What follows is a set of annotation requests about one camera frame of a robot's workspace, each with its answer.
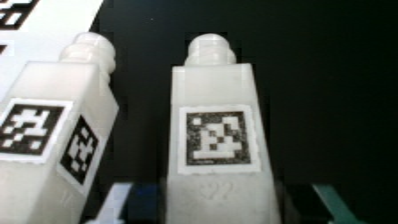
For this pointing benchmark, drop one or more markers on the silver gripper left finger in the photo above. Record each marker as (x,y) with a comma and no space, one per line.
(108,214)

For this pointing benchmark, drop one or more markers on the white sheet with fiducial tags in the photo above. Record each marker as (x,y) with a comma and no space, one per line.
(39,25)

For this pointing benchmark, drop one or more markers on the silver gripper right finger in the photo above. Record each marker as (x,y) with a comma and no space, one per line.
(342,216)

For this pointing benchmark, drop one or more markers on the white table leg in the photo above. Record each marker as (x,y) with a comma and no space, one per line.
(56,115)
(220,190)

